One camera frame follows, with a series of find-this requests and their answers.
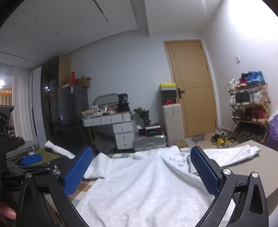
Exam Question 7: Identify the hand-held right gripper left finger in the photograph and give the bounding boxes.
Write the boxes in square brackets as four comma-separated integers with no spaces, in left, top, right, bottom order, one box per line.
[16,145,93,227]

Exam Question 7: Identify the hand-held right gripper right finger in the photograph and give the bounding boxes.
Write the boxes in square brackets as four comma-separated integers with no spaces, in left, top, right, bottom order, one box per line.
[190,146,269,227]

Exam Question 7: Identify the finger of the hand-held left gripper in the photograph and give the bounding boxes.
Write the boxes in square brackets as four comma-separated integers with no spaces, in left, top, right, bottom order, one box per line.
[11,153,43,167]
[11,162,59,178]

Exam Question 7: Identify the light grey sweatshirt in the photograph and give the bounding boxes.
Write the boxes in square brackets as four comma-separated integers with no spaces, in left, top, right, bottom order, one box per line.
[45,141,261,227]

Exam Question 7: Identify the person's left hand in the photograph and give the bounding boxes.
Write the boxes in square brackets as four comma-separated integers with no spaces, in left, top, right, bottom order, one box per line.
[0,199,17,220]

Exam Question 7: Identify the plaid bed sheet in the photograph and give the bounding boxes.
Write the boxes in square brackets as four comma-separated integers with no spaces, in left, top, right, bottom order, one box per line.
[68,147,194,218]

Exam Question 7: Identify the grey floor cloth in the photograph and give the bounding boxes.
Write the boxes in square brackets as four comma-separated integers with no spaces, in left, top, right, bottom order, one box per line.
[191,134,206,143]

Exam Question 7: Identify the pile of loose shoes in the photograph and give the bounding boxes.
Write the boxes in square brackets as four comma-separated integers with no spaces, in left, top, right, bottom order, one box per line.
[211,128,235,149]

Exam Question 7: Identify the white low cabinet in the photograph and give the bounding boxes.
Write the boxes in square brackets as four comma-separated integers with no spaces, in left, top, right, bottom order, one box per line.
[162,103,185,146]

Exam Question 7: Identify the desk clutter of small items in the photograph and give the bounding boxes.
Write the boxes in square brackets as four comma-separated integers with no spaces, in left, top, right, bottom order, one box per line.
[82,107,118,118]

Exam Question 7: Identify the white desk with drawers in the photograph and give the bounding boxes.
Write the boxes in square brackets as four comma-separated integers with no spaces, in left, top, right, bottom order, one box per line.
[82,111,136,150]

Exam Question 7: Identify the silver suitcase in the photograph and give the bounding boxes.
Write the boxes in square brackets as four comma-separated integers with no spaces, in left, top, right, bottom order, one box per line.
[133,134,167,152]

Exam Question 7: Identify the grey refrigerator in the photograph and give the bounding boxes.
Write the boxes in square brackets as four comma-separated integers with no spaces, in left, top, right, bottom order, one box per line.
[58,84,90,147]

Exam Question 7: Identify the black shoe box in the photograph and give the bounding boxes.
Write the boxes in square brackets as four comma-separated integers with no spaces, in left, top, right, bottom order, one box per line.
[145,125,163,136]

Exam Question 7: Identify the dark glass wardrobe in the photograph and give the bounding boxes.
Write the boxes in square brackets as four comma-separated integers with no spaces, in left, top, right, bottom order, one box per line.
[41,55,71,147]

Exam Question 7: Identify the purple garment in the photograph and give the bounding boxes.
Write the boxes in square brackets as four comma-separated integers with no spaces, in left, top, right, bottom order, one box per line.
[266,115,278,149]

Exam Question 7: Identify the black paper bag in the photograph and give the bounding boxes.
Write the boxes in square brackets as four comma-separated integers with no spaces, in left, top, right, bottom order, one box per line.
[117,94,130,113]

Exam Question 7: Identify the black storage box stack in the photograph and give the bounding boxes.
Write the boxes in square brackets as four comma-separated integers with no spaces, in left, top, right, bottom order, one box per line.
[159,90,178,106]

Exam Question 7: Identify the wooden shoe rack with shoes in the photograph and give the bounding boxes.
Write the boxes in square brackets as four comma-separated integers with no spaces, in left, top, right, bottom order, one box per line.
[226,70,269,142]

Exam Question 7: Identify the open cardboard box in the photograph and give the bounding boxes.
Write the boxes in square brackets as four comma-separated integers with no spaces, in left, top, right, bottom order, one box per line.
[75,76,92,88]

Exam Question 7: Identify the yellow shoe box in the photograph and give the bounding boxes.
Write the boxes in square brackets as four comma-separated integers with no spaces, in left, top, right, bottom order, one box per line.
[158,83,176,92]

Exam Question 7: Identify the wooden door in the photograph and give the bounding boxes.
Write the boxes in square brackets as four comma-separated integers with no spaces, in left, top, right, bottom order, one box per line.
[164,40,217,139]

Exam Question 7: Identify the beige padded bed frame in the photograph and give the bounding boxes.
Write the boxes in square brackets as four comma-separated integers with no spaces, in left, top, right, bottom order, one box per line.
[221,140,278,218]

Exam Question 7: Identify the rounded frame mirror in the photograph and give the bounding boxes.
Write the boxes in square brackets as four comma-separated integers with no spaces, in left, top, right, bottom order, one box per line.
[93,93,119,110]

